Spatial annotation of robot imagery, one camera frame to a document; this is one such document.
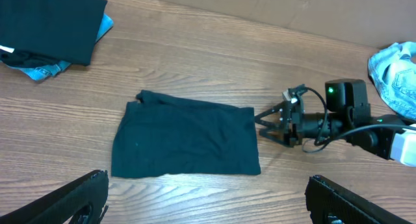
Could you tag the folded black shirt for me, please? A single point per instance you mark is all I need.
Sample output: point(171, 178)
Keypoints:
point(62, 29)

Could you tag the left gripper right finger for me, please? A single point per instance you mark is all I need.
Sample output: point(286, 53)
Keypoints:
point(329, 202)

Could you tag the folded light blue jeans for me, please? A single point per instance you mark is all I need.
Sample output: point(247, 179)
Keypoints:
point(44, 72)

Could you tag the crumpled light denim jeans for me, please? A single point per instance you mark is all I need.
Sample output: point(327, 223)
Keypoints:
point(392, 72)

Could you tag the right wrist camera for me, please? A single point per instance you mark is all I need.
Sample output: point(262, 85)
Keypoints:
point(289, 96)

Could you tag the black garment under stack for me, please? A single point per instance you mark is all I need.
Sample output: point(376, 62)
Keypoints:
point(23, 59)

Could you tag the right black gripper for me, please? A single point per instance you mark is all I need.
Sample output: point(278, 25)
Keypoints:
point(284, 130)

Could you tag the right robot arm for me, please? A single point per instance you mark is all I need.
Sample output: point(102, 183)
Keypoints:
point(346, 116)

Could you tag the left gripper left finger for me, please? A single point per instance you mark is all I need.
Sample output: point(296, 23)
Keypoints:
point(80, 201)

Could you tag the black t-shirt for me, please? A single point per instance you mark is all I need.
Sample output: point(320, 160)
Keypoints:
point(161, 134)

